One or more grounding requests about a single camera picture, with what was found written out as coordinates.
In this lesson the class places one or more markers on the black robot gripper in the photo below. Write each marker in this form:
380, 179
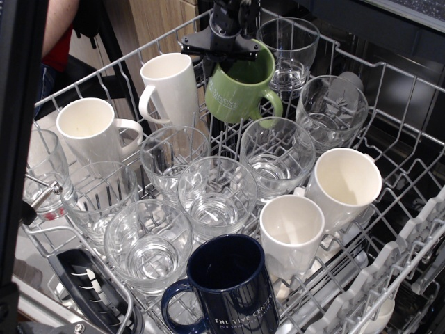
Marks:
224, 41

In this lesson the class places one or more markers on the green ceramic mug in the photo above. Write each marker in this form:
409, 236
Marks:
236, 98

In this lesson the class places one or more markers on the person forearm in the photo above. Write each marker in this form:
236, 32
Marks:
60, 14

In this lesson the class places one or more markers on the tall white mug rear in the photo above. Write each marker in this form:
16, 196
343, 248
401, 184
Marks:
170, 94

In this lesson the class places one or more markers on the white mug left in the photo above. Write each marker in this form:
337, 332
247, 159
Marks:
93, 133

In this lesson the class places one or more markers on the white mug right tilted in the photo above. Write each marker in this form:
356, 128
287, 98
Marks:
343, 183

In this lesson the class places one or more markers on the white mug front centre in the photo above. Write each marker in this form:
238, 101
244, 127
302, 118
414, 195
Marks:
291, 228

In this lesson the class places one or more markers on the navy blue printed mug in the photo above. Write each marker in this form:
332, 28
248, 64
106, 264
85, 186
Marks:
229, 278

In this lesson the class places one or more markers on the clear glass rear top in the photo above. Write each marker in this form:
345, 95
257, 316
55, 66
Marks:
293, 43

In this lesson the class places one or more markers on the clear glass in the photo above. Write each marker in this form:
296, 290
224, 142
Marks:
217, 195
167, 152
46, 164
293, 43
279, 153
148, 244
332, 109

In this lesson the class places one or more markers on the clear glass centre left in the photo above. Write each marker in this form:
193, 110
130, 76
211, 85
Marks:
167, 152

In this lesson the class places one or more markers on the clear glass centre right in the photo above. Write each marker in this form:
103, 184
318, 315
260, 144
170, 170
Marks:
279, 153

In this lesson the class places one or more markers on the clear glass right rear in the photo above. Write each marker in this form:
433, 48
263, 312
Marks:
332, 109

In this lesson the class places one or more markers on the clear glass centre front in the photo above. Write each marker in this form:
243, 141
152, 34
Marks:
217, 195

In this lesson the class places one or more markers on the red shirt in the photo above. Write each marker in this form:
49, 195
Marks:
57, 57

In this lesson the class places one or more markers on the blue jeans leg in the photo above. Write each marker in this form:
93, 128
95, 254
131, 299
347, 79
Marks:
46, 82

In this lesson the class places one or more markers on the clear glass left ribbed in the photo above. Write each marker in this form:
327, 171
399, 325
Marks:
95, 193

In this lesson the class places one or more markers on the clear glass front left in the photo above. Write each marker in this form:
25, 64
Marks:
148, 244

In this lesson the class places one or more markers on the clear glass far left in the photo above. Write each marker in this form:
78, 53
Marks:
46, 164

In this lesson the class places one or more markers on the black clamp with metal screw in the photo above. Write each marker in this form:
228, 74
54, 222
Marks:
29, 211

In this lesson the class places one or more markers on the grey plastic cup shelf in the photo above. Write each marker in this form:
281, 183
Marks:
379, 281

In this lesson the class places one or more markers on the grey wire dishwasher rack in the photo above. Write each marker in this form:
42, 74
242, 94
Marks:
403, 132

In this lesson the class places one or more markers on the black slotted rack handle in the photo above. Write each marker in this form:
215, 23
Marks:
93, 292

